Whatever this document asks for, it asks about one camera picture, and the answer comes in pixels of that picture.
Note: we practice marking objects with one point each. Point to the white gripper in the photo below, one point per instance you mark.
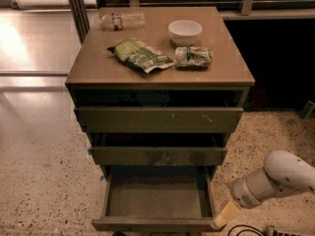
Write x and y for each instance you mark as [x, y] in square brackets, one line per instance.
[242, 193]

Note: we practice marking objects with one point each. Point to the crushed soda can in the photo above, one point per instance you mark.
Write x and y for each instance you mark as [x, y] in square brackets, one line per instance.
[193, 57]

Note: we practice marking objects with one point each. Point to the green chip bag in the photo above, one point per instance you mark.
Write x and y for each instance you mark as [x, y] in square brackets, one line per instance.
[139, 55]

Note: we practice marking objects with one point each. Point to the white bowl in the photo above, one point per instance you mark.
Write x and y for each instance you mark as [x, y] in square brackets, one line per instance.
[184, 32]

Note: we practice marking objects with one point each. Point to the brown drawer cabinet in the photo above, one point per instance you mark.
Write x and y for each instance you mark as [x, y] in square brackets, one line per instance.
[98, 78]

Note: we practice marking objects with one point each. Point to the clear plastic water bottle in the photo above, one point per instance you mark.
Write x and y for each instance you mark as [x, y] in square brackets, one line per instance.
[123, 21]

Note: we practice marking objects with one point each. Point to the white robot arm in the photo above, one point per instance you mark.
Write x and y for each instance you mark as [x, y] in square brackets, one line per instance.
[282, 174]

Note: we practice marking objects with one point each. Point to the drawer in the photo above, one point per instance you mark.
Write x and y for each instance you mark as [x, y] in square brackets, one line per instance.
[158, 156]
[166, 199]
[96, 119]

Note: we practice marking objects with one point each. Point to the grey object at wall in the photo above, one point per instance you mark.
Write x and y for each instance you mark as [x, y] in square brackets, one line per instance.
[307, 110]

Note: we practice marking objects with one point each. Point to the power strip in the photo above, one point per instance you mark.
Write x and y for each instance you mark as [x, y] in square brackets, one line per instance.
[275, 231]

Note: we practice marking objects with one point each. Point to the metal window frame post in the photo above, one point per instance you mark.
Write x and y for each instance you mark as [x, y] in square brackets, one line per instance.
[80, 16]

